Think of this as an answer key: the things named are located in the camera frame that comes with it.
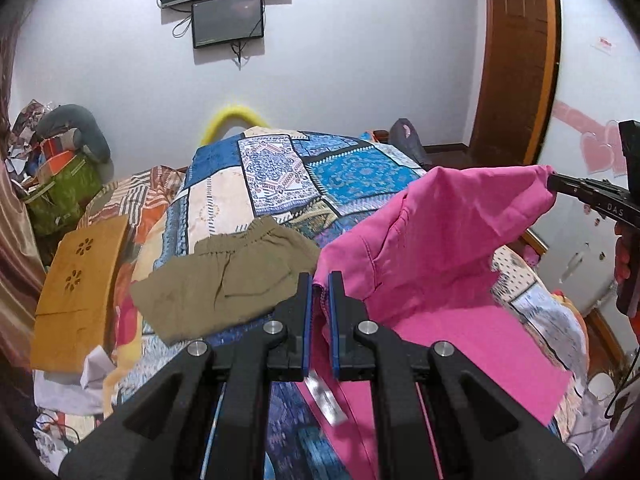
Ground small black wall monitor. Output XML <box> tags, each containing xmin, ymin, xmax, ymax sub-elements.
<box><xmin>191</xmin><ymin>0</ymin><xmax>264</xmax><ymax>49</ymax></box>

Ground olive green pants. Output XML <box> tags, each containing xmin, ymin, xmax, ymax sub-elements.
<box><xmin>130</xmin><ymin>216</ymin><xmax>320</xmax><ymax>346</ymax></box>

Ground grey backpack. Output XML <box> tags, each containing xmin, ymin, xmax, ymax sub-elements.
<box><xmin>388</xmin><ymin>118</ymin><xmax>433</xmax><ymax>168</ymax></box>

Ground striped orange blanket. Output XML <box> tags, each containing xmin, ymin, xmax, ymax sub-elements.
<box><xmin>79</xmin><ymin>164</ymin><xmax>188</xmax><ymax>281</ymax></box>

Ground green storage basket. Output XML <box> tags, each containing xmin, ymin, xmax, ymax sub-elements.
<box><xmin>22</xmin><ymin>155</ymin><xmax>102</xmax><ymax>237</ymax></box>

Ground pink pants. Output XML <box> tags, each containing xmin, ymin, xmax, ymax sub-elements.
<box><xmin>297</xmin><ymin>164</ymin><xmax>574</xmax><ymax>480</ymax></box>

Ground grey neck pillow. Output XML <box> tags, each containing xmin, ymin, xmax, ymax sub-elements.
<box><xmin>36</xmin><ymin>104</ymin><xmax>111</xmax><ymax>165</ymax></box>

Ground right hand red glove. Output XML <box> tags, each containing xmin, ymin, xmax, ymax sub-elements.
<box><xmin>614</xmin><ymin>222</ymin><xmax>631</xmax><ymax>285</ymax></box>

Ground brown wooden door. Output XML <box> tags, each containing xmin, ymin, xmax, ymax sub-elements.
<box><xmin>470</xmin><ymin>0</ymin><xmax>561</xmax><ymax>167</ymax></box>

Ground blue patchwork bedspread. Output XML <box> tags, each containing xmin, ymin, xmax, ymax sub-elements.
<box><xmin>111</xmin><ymin>128</ymin><xmax>588</xmax><ymax>440</ymax></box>

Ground orange wooden lap desk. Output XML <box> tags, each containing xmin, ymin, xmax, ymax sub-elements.
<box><xmin>30</xmin><ymin>216</ymin><xmax>129</xmax><ymax>374</ymax></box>

